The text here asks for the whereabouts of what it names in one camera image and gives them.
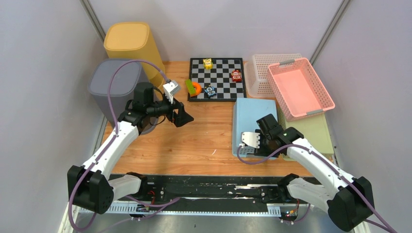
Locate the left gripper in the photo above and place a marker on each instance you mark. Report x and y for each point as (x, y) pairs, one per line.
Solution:
(181, 117)

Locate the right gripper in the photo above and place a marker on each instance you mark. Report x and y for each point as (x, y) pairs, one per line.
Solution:
(262, 151)

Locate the light blue plastic basket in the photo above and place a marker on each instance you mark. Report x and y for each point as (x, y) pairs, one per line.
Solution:
(246, 112)

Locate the green plastic basket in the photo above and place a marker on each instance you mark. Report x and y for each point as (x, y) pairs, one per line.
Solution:
(314, 129)

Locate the pink plastic basket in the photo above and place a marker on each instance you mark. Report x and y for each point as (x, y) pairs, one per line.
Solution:
(298, 89)

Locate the large white plastic basket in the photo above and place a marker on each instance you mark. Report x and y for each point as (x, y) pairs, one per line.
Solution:
(255, 73)

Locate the grey and yellow laundry bin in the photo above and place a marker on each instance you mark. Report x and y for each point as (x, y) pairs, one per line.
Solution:
(112, 84)

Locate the yellow slatted laundry bin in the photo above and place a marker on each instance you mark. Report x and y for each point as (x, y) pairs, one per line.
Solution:
(132, 40)

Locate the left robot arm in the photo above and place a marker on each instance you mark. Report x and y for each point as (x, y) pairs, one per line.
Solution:
(90, 186)

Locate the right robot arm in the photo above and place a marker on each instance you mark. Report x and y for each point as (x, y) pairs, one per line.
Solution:
(347, 200)

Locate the orange arch toy block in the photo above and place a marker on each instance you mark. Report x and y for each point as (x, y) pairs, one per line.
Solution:
(194, 89)

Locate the blue owl toy block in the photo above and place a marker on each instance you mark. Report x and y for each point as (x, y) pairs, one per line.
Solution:
(210, 91)

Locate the black and white chessboard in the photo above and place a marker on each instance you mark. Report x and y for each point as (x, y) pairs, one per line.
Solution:
(218, 77)

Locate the yellow owl toy block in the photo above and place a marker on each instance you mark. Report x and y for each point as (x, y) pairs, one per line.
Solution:
(208, 64)

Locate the red owl toy block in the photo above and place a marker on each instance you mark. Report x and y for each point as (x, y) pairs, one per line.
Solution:
(236, 76)

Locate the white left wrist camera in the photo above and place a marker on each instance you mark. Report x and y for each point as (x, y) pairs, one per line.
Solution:
(170, 89)

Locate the black metal base rail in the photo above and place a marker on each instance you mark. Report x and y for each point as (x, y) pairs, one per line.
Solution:
(220, 195)

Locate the left aluminium frame post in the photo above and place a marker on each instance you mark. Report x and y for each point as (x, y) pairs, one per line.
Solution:
(92, 16)

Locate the aluminium frame post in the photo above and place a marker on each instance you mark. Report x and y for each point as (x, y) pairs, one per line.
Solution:
(92, 16)
(330, 29)

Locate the right aluminium frame post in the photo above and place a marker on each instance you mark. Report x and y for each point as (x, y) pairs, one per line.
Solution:
(330, 29)

